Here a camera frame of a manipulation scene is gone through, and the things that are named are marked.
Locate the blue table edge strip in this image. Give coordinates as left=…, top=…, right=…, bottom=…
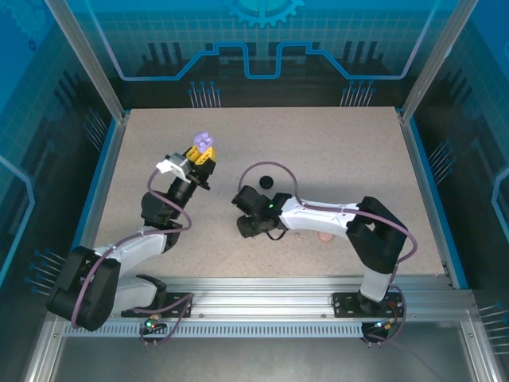
left=405, top=117, right=472, bottom=290
left=68, top=117, right=130, bottom=259

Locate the aluminium frame post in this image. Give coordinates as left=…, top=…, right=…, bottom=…
left=399, top=0, right=478, bottom=123
left=43, top=0, right=130, bottom=123

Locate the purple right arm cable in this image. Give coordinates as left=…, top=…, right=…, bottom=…
left=237, top=161, right=418, bottom=347

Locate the grey metal tray panel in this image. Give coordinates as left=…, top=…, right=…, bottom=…
left=49, top=337, right=478, bottom=382

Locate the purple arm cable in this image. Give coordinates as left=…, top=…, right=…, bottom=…
left=237, top=161, right=418, bottom=347
left=70, top=170, right=196, bottom=347

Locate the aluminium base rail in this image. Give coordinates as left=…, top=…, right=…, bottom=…
left=109, top=275, right=476, bottom=319

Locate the slotted grey cable duct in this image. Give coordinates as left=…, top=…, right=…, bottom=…
left=62, top=321, right=366, bottom=339

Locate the purple earbud charging case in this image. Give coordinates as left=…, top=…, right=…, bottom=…
left=192, top=131, right=216, bottom=154

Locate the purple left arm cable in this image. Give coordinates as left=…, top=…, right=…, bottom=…
left=70, top=170, right=196, bottom=347

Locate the aluminium side rail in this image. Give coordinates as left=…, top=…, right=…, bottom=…
left=77, top=113, right=132, bottom=258
left=399, top=111, right=454, bottom=279

